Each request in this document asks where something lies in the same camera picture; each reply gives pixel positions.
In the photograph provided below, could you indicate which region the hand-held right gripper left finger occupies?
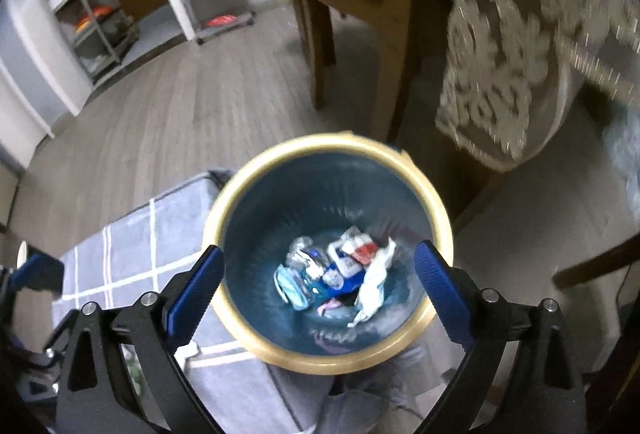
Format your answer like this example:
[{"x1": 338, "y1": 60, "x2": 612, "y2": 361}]
[{"x1": 52, "y1": 245, "x2": 226, "y2": 434}]

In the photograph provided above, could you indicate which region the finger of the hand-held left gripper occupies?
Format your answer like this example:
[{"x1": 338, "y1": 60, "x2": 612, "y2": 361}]
[{"x1": 0, "y1": 251, "x2": 66, "y2": 299}]

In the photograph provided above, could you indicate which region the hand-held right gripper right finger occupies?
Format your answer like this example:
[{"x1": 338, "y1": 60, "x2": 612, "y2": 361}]
[{"x1": 414, "y1": 239, "x2": 588, "y2": 434}]

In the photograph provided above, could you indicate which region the clear plastic bag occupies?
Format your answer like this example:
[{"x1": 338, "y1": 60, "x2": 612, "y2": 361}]
[{"x1": 347, "y1": 237, "x2": 398, "y2": 329}]

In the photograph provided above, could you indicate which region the teal bin with gold rim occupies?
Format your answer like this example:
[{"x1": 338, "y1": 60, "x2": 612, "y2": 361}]
[{"x1": 202, "y1": 131, "x2": 455, "y2": 376}]

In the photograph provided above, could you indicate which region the red white packet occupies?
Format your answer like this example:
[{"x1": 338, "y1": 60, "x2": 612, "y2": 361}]
[{"x1": 332, "y1": 227, "x2": 379, "y2": 265}]

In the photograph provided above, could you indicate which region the blue face mask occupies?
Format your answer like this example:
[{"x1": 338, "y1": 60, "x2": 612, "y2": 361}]
[{"x1": 274, "y1": 264, "x2": 313, "y2": 312}]

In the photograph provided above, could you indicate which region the blue white packet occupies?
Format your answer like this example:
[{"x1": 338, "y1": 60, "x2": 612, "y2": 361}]
[{"x1": 320, "y1": 257, "x2": 363, "y2": 297}]

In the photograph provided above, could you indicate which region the pink white wrapper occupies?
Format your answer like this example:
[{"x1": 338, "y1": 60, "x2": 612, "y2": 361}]
[{"x1": 316, "y1": 298, "x2": 347, "y2": 316}]

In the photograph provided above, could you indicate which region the clear plastic wrapper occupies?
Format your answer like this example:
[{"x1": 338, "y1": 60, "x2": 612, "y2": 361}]
[{"x1": 286, "y1": 237, "x2": 328, "y2": 276}]

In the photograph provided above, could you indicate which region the grey checked mat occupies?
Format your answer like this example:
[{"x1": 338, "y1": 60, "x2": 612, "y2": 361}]
[{"x1": 45, "y1": 169, "x2": 436, "y2": 434}]

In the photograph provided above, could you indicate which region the metal shelf rack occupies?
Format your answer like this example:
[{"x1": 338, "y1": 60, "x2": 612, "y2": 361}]
[{"x1": 37, "y1": 0, "x2": 141, "y2": 82}]

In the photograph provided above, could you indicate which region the dining table with lace cloth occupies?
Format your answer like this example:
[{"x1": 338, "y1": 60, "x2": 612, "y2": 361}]
[{"x1": 255, "y1": 0, "x2": 640, "y2": 172}]

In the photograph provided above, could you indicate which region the wooden chair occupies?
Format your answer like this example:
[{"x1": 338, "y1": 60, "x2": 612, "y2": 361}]
[{"x1": 285, "y1": 0, "x2": 437, "y2": 141}]

